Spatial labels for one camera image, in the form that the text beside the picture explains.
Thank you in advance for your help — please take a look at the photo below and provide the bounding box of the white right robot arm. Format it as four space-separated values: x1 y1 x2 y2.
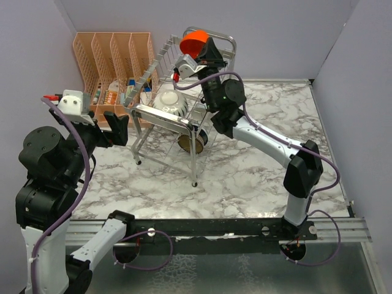
172 31 323 239

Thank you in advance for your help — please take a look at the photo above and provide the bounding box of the dark patterned cream-inside bowl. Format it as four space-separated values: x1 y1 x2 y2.
176 132 209 155

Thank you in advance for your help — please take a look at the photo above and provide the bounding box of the black aluminium frame rail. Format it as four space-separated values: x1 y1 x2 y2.
65 211 372 255

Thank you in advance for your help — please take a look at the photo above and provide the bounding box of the small green white tube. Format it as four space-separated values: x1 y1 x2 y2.
92 88 101 105

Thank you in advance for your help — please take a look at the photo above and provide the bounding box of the peach plastic file organizer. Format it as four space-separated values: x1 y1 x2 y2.
73 32 159 127

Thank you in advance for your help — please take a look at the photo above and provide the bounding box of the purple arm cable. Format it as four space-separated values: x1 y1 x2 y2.
31 97 175 294
190 70 342 267

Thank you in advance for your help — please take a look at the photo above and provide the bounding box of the red bowl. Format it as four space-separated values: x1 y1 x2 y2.
179 29 209 59

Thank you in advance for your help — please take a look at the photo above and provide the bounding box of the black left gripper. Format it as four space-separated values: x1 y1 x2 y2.
53 104 129 183

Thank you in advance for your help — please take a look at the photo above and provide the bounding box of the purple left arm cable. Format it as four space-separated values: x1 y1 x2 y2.
31 97 175 294

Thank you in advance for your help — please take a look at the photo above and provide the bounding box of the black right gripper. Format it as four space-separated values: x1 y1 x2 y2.
192 37 226 112

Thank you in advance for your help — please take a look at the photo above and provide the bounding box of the orange white packet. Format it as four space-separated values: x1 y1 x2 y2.
104 80 119 105

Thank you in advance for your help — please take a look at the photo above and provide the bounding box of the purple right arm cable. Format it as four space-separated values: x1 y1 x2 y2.
190 70 342 267

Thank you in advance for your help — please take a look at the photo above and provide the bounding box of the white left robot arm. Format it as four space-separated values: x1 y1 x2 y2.
15 90 135 293

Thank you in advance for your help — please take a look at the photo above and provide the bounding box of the cream bottle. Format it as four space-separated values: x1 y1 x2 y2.
140 86 153 105

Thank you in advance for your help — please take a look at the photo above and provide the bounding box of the white blue tube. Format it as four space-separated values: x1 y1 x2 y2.
125 78 139 106

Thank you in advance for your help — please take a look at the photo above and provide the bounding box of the beige speckled bowl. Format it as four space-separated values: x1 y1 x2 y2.
153 90 189 118

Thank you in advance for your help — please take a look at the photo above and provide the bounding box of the steel wire dish rack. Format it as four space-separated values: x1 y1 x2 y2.
124 28 238 187

